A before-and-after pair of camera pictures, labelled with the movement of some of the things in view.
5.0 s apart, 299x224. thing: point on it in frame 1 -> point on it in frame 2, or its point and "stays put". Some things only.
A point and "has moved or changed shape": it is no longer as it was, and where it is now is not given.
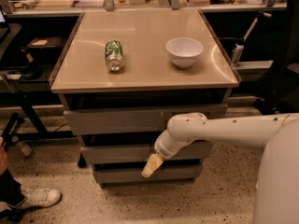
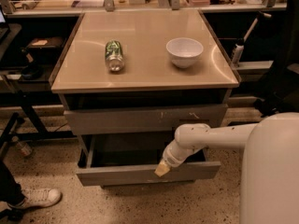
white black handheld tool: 238,49 stays put
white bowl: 184,51 stays put
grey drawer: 196,150 has moved or changed shape
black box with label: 45,47 stays put
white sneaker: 38,198 stays put
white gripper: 163,149 -> 171,159
